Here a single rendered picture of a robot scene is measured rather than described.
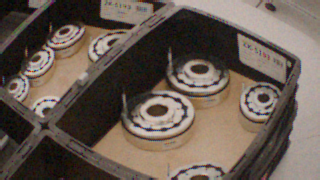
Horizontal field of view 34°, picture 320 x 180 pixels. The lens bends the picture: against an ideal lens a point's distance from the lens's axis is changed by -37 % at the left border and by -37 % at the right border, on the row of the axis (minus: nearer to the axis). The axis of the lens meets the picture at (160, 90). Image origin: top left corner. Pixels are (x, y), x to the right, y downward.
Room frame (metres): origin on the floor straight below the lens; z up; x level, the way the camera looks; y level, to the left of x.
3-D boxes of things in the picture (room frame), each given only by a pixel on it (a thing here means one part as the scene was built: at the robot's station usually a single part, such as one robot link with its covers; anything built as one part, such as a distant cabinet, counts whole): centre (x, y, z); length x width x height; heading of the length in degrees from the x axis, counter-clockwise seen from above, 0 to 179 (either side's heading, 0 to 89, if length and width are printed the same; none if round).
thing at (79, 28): (1.13, 0.19, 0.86); 0.10 x 0.10 x 0.01
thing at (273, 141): (0.83, -0.05, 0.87); 0.40 x 0.30 x 0.11; 146
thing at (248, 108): (0.88, -0.17, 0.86); 0.10 x 0.10 x 0.01
